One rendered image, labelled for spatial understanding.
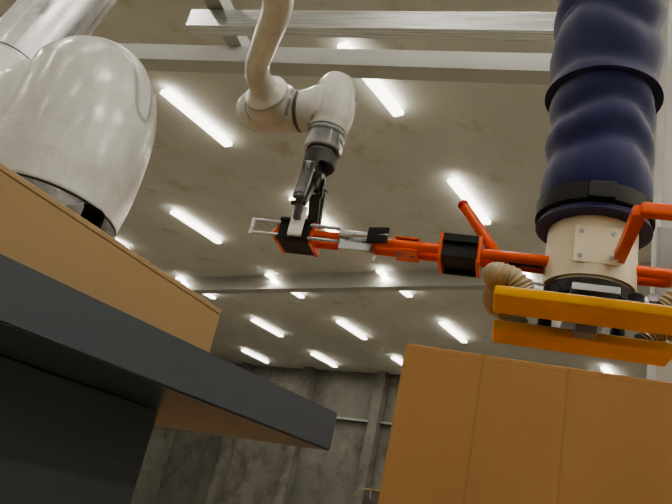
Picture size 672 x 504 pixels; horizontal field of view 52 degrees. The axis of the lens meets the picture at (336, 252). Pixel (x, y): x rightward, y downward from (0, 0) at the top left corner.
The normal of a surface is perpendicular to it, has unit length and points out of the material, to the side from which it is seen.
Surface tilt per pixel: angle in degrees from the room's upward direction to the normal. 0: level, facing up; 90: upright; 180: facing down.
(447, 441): 90
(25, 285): 90
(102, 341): 90
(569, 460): 90
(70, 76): 81
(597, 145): 75
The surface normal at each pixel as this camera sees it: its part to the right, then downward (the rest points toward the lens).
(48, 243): 0.82, -0.04
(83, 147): 0.59, -0.22
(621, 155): 0.11, -0.40
